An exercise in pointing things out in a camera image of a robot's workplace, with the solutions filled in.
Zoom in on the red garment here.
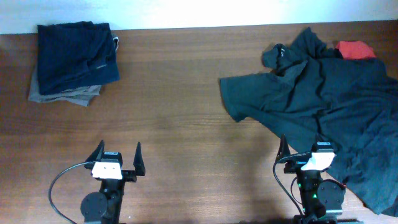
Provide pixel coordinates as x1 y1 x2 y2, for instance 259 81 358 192
336 41 376 60

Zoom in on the dark green t-shirt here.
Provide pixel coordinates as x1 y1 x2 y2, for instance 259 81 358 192
220 29 397 217

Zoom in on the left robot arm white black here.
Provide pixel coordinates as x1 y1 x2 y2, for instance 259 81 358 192
80 141 146 224

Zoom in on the folded grey garment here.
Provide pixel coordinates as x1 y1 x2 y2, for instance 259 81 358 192
27 33 120 107

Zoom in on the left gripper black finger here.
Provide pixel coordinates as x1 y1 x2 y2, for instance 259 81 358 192
133 142 146 176
86 140 104 162

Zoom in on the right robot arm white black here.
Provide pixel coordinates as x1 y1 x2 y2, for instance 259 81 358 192
272 136 345 223

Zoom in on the folded navy blue garment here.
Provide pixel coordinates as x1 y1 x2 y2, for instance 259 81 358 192
37 21 120 95

